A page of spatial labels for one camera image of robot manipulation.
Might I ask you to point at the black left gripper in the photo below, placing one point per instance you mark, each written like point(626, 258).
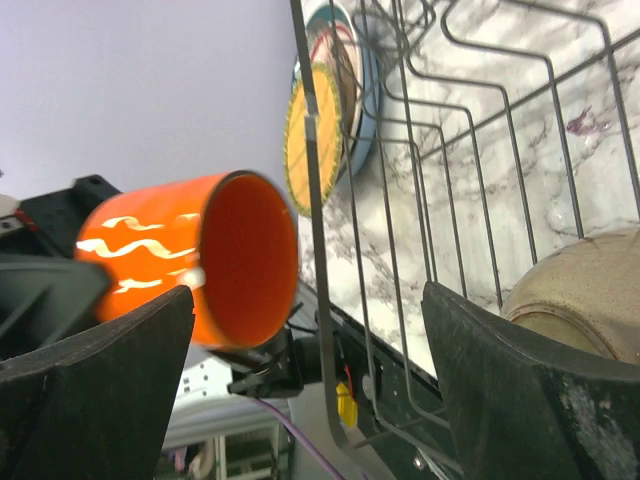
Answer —
point(277, 369)

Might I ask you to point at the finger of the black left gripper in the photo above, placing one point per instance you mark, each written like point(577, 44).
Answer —
point(46, 299)
point(48, 224)

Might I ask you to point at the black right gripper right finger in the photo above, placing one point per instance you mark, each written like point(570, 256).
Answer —
point(522, 406)

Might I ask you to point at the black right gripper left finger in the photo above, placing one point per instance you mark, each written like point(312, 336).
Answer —
point(97, 404)

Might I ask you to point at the orange mug black handle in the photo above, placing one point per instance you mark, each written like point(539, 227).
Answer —
point(229, 238)

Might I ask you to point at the beige ceramic bowl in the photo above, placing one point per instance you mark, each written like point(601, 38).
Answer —
point(586, 295)

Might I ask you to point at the yellow woven bamboo plate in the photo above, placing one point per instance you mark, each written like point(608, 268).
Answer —
point(328, 139)

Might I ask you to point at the pink centre small plate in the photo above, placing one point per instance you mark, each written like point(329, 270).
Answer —
point(331, 41)

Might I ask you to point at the teal rimmed large plate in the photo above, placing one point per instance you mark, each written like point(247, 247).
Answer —
point(366, 70)

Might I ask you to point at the black front table rail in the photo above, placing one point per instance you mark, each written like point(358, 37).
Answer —
point(401, 415)

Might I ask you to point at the dark wire dish rack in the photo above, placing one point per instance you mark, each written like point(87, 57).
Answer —
point(508, 131)

